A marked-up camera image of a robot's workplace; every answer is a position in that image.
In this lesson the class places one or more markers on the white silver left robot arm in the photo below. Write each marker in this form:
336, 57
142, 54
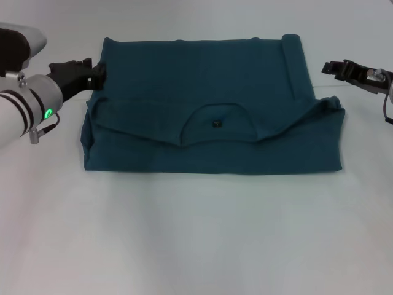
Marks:
27, 104

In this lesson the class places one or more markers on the teal t-shirt with FREE print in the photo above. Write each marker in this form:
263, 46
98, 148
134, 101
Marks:
215, 138

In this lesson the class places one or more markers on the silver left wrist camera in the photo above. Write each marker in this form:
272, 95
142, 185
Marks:
18, 49

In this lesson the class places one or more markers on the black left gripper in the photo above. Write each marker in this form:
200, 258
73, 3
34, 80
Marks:
70, 78

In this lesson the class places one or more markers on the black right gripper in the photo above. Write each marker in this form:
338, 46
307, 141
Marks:
365, 78

